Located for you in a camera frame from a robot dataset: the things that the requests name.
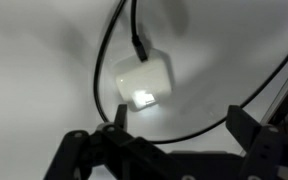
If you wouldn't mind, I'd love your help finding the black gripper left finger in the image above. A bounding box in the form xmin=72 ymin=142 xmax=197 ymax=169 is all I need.
xmin=43 ymin=104 xmax=185 ymax=180

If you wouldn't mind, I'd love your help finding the black charger cable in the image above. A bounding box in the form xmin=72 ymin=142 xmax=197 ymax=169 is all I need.
xmin=93 ymin=0 xmax=288 ymax=145

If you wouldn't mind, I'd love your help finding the white charger brick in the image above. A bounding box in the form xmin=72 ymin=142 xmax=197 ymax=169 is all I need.
xmin=112 ymin=49 xmax=173 ymax=113

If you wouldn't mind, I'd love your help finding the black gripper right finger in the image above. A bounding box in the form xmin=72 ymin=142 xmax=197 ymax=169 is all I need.
xmin=225 ymin=104 xmax=288 ymax=180

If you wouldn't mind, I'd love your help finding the white whiteboard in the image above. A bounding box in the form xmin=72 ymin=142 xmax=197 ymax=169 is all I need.
xmin=0 ymin=0 xmax=288 ymax=180

